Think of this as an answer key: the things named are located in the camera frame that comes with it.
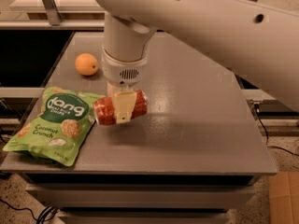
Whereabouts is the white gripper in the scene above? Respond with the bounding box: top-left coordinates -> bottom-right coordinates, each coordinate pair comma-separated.
101,49 -> 148,124

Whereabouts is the red coke can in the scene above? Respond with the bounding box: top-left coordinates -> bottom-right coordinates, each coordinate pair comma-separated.
93,90 -> 148,126

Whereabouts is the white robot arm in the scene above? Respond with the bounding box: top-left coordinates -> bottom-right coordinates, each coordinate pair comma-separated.
95,0 -> 299,111

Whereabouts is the green rice chip bag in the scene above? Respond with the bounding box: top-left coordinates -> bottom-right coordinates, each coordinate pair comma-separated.
3,87 -> 103,167

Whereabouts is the orange fruit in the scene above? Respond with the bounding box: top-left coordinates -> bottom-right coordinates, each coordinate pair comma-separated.
75,53 -> 99,77

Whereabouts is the cardboard box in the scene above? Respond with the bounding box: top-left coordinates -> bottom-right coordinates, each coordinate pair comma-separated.
269,172 -> 299,224

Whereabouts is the metal window frame rail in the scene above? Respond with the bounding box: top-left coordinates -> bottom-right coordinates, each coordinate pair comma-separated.
0,0 -> 263,32

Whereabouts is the black cables bottom left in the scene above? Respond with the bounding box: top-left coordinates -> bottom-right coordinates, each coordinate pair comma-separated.
0,197 -> 59,224

